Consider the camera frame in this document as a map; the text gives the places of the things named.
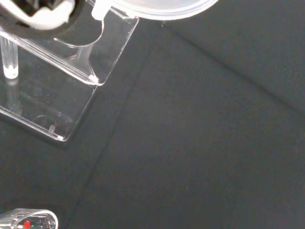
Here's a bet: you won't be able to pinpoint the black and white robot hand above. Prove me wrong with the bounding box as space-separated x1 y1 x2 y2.
0 0 81 41

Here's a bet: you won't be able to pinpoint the clear glass weighing funnel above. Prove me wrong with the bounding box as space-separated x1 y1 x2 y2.
0 208 59 229

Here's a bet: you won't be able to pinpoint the clear acrylic funnel stand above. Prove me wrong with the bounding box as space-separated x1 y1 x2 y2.
0 4 140 143

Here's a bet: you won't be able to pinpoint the black cloth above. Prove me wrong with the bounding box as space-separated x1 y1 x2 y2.
0 0 305 229

